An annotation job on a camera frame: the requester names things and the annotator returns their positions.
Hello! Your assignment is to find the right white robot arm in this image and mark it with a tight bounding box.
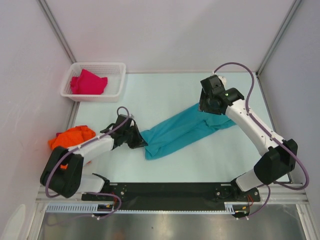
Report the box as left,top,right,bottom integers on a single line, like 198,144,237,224
198,75,298,201

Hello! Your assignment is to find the orange t shirt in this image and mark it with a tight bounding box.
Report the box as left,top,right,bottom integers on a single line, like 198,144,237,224
47,125,96,151

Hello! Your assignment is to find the magenta t shirt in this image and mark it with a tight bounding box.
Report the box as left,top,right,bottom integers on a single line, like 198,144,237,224
70,69,108,95

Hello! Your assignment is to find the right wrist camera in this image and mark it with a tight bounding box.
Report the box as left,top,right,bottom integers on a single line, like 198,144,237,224
218,75,227,86

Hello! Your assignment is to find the teal t shirt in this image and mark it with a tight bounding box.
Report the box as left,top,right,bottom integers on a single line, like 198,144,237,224
141,103,236,161

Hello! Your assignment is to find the white plastic basket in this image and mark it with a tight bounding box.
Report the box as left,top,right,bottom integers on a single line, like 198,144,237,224
60,62,126,103

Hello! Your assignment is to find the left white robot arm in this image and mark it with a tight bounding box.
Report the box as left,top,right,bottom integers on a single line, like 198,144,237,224
40,114,148,200

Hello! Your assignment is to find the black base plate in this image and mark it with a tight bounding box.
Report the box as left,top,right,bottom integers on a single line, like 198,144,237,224
81,182,261,212

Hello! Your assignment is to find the aluminium front rail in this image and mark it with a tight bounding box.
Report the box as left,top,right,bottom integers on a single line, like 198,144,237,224
35,184,309,205

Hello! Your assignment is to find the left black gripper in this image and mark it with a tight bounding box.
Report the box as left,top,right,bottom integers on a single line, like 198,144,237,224
122,124,148,149

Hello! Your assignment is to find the white slotted cable duct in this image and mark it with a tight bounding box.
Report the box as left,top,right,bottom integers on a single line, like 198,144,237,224
46,202,251,215

